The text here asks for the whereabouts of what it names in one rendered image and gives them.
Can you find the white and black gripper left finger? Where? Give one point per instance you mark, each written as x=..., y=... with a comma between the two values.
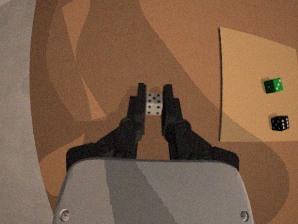
x=119, y=143

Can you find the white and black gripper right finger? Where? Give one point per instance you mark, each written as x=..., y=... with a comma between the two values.
x=188, y=145

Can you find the white die with black pips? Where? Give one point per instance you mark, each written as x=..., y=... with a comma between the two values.
x=153, y=104

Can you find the tan flat mat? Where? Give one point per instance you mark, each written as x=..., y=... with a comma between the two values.
x=246, y=110

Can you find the green die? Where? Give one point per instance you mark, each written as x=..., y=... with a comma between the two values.
x=273, y=85

